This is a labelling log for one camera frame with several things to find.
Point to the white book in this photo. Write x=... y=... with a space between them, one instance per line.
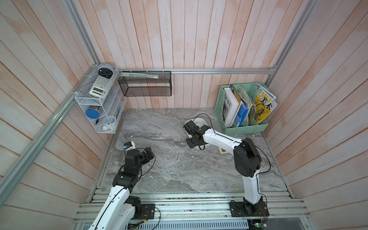
x=230 y=107

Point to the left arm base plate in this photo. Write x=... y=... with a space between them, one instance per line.
x=145 y=212

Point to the white cup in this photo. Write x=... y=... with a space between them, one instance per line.
x=109 y=123

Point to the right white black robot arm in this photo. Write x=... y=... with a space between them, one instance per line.
x=247 y=159

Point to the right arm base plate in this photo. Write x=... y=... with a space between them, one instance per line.
x=247 y=209

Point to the white desk calculator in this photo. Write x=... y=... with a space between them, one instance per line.
x=101 y=87

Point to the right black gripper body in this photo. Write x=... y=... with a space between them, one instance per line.
x=190 y=143

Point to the blue lidded jar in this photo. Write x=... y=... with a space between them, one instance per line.
x=93 y=112

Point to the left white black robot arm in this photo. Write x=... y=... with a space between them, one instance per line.
x=120 y=206

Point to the round grey black speaker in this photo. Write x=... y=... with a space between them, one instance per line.
x=105 y=70

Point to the green plastic file organizer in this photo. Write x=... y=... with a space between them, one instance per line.
x=245 y=93

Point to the white ruler on basket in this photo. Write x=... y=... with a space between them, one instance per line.
x=139 y=75

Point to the white plastic storage box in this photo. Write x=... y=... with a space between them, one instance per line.
x=198 y=122

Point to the black wire mesh basket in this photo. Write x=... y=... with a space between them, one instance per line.
x=147 y=87

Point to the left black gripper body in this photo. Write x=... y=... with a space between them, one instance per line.
x=143 y=159

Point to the blue book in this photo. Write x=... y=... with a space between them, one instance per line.
x=241 y=116

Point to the yellow magazine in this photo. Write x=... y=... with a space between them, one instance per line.
x=265 y=103

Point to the yellow blue calculator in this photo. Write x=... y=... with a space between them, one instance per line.
x=222 y=151

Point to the white wire wall shelf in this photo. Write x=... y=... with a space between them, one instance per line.
x=112 y=105

